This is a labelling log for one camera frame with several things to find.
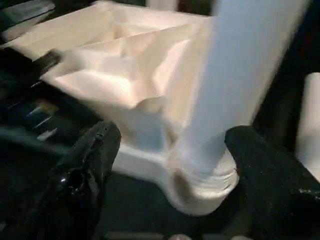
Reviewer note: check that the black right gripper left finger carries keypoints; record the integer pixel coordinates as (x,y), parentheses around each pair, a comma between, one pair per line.
(80,187)

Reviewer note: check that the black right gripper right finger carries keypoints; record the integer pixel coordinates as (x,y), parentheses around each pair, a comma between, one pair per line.
(275,195)

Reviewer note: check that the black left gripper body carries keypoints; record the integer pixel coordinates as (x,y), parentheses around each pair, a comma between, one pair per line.
(30,105)

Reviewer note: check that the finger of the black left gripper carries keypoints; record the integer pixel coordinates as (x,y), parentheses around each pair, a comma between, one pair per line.
(50,60)

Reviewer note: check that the white plastic table top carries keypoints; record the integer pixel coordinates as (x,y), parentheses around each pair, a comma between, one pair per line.
(112,75)

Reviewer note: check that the white plastic table leg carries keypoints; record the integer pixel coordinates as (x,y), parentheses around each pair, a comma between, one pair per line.
(237,75)
(310,125)

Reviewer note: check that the black mat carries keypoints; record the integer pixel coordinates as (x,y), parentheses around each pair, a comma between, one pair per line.
(150,212)

